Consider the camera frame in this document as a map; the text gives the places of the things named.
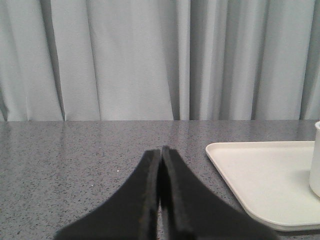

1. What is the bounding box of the white smiley mug black handle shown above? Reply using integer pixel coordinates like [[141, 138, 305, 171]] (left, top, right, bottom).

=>
[[309, 121, 320, 197]]

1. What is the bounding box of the grey-white curtain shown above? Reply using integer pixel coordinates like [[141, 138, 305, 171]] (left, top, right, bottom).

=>
[[0, 0, 320, 121]]

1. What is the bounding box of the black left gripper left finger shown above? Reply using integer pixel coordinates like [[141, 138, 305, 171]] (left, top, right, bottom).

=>
[[55, 150, 160, 240]]

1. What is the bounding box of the cream rectangular tray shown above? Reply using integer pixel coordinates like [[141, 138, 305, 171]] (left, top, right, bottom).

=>
[[205, 141, 320, 232]]

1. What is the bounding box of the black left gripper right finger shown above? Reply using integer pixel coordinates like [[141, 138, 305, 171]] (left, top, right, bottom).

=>
[[159, 146, 278, 240]]

